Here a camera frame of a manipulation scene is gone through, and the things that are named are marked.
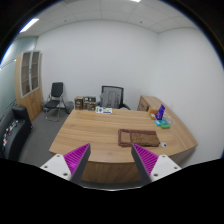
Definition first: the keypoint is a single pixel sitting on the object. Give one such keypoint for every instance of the small white round object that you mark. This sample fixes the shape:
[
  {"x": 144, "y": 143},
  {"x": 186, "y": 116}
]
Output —
[{"x": 163, "y": 144}]

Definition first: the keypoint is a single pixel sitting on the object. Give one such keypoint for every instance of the green small box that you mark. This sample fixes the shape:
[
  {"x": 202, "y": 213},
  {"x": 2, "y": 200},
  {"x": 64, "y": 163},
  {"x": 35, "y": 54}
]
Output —
[{"x": 164, "y": 125}]

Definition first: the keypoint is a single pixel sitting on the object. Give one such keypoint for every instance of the grey mesh office chair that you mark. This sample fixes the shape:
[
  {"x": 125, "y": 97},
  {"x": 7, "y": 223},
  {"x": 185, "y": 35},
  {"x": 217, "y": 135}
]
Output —
[{"x": 112, "y": 97}]

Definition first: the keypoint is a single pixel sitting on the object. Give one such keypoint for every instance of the grey waste bin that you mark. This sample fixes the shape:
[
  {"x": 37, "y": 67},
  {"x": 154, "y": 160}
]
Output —
[{"x": 69, "y": 106}]

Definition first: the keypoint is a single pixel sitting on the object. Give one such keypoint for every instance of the wooden office desk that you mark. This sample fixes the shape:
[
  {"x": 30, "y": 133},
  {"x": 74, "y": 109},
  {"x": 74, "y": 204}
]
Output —
[{"x": 110, "y": 160}]

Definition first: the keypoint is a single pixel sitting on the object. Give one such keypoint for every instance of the white green paper box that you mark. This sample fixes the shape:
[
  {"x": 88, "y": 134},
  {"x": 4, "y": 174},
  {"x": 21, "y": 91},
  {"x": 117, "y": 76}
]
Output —
[{"x": 103, "y": 110}]

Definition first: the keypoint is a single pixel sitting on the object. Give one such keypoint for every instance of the orange small box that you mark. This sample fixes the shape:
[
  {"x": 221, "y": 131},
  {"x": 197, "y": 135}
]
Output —
[{"x": 152, "y": 111}]

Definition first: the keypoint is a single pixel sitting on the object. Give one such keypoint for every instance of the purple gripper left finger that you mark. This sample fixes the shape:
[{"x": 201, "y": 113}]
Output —
[{"x": 69, "y": 166}]

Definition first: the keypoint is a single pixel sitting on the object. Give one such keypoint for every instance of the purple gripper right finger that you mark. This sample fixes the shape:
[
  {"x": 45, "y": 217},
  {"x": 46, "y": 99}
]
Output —
[{"x": 150, "y": 166}]

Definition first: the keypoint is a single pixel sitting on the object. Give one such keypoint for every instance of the brown cardboard box left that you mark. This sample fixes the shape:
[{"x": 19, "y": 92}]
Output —
[{"x": 79, "y": 102}]

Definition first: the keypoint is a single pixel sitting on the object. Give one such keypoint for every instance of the blue small box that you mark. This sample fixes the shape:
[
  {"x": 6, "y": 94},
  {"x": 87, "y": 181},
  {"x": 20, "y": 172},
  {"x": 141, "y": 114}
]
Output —
[{"x": 157, "y": 122}]

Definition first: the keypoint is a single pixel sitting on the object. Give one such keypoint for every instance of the brown folded towel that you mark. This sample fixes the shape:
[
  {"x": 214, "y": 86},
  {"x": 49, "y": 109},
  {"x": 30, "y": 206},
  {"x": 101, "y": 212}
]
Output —
[{"x": 138, "y": 137}]

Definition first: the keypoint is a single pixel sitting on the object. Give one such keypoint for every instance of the black visitor chair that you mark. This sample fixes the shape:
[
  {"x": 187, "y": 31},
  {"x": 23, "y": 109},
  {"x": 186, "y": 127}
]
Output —
[{"x": 54, "y": 101}]

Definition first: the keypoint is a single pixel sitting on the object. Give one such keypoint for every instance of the black leather sofa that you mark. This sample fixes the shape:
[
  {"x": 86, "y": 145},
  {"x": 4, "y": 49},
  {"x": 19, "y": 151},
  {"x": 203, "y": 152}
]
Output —
[{"x": 15, "y": 127}]

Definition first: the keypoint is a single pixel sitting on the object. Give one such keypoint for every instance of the ceiling light strip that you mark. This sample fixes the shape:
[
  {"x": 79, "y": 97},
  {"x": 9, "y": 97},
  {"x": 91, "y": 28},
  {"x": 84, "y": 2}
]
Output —
[{"x": 29, "y": 24}]

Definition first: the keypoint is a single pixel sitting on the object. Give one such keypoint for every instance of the wooden glass-door cabinet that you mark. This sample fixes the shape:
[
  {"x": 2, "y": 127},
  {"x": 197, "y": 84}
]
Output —
[{"x": 28, "y": 82}]

